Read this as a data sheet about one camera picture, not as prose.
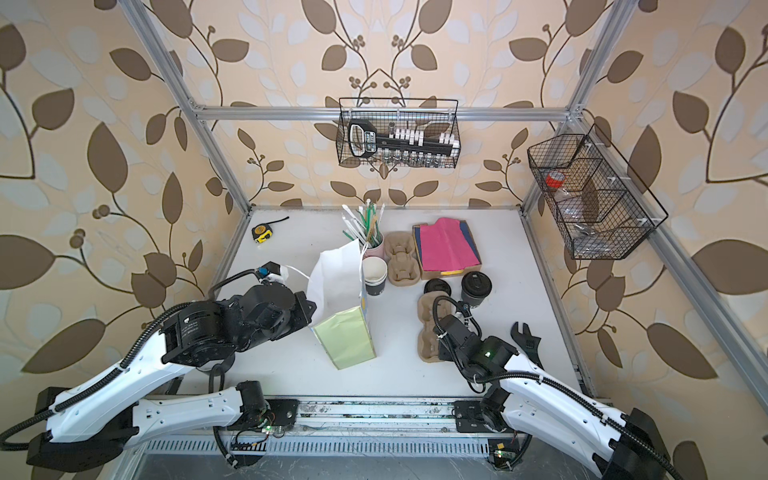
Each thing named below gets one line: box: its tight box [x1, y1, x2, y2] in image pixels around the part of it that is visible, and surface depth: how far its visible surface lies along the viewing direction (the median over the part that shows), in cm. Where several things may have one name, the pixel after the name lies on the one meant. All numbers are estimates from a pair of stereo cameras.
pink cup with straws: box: [342, 199, 385, 260], surface depth 96 cm
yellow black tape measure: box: [251, 216, 290, 244], surface depth 113 cm
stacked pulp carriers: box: [384, 231, 421, 287], surface depth 101 cm
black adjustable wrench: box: [511, 321, 545, 370], surface depth 88 cm
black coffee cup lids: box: [424, 278, 451, 297], surface depth 98 cm
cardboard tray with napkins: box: [412, 217, 483, 280], surface depth 104 cm
